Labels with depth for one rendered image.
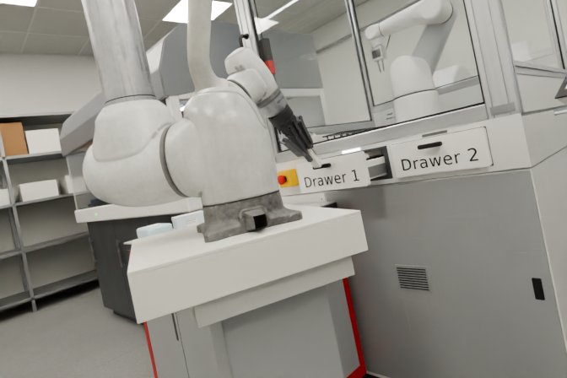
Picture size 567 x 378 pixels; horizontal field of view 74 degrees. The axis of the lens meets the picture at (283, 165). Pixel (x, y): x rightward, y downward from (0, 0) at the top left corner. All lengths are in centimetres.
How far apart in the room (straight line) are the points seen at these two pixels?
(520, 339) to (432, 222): 39
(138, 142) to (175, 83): 120
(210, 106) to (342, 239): 33
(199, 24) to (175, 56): 103
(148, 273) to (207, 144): 24
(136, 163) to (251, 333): 37
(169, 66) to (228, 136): 131
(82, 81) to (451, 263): 490
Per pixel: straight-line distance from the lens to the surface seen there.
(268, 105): 111
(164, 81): 191
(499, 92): 118
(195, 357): 139
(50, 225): 513
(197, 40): 97
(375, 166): 128
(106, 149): 80
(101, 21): 86
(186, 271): 59
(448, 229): 129
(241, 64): 107
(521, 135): 118
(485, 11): 122
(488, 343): 139
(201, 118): 69
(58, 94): 537
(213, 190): 69
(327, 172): 129
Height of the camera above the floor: 94
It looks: level
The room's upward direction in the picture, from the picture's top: 11 degrees counter-clockwise
